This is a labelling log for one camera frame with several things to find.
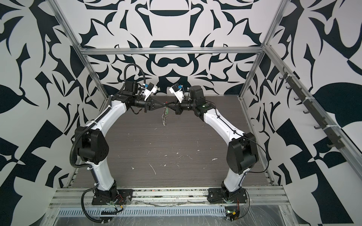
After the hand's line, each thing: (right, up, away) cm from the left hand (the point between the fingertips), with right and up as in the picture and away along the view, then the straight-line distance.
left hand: (164, 104), depth 79 cm
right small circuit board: (+35, -54, -8) cm, 65 cm away
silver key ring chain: (0, -6, -2) cm, 6 cm away
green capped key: (+2, -4, -2) cm, 5 cm away
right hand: (+2, +1, -2) cm, 3 cm away
